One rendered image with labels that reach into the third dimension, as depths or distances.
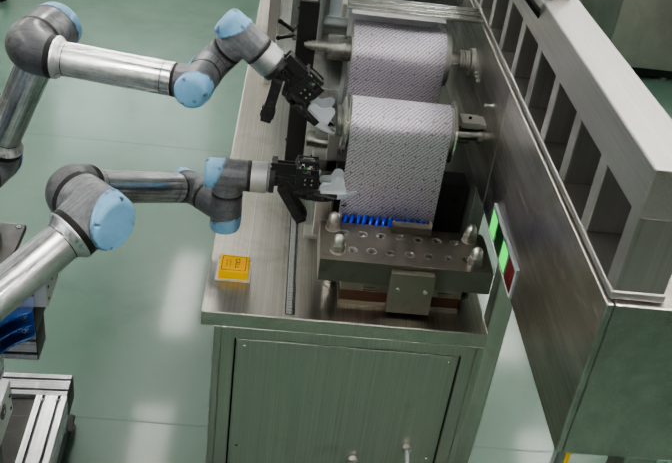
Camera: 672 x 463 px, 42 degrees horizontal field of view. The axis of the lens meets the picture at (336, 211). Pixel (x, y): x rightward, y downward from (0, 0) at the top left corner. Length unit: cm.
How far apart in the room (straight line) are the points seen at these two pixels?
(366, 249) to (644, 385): 82
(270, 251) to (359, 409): 45
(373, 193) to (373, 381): 45
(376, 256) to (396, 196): 19
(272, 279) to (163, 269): 158
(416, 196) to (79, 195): 79
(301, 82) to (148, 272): 179
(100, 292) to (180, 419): 75
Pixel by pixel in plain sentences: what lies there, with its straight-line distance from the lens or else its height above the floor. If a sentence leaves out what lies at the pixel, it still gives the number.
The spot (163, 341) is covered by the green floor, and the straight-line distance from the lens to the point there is 329.
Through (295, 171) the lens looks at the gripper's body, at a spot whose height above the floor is 114.
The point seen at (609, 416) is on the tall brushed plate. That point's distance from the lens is 144.
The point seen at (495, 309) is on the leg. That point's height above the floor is 68.
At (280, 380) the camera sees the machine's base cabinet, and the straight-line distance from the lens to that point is 212.
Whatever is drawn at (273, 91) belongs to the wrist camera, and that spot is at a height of 132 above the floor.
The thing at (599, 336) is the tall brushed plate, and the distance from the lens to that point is 133.
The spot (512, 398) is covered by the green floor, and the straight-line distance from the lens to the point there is 329.
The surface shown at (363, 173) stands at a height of 115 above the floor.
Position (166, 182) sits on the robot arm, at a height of 108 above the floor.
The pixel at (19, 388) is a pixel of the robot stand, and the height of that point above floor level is 22.
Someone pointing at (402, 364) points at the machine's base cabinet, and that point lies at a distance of 209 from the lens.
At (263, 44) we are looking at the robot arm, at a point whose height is 143.
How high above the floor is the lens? 215
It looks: 31 degrees down
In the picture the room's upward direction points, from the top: 8 degrees clockwise
